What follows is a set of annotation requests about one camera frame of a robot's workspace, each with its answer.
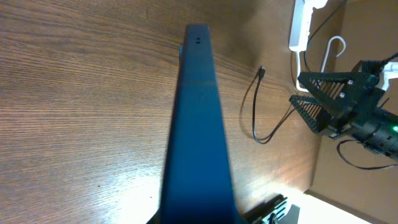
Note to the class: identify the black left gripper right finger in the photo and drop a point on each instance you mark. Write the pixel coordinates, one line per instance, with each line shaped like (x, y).
(269, 212)

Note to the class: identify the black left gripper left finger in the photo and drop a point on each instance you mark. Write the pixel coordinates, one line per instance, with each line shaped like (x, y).
(155, 218)

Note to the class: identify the white power strip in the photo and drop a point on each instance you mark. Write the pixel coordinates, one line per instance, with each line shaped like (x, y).
(301, 21)

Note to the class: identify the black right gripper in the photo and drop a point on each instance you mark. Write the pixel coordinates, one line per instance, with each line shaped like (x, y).
(343, 101)

